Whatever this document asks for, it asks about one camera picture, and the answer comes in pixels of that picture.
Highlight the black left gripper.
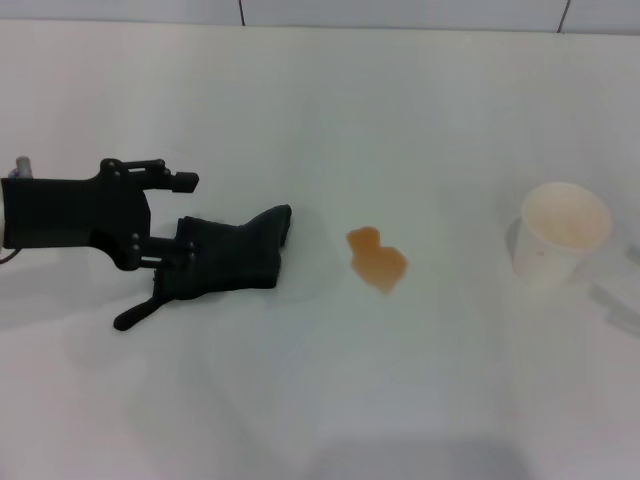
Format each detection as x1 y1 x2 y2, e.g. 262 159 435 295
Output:
1 158 201 272

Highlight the dark cloth rag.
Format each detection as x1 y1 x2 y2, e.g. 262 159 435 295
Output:
113 202 295 333

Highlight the white paper cup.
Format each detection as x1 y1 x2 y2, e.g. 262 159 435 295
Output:
510 181 614 287

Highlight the orange-brown liquid stain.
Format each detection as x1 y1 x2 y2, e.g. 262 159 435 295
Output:
345 225 411 297

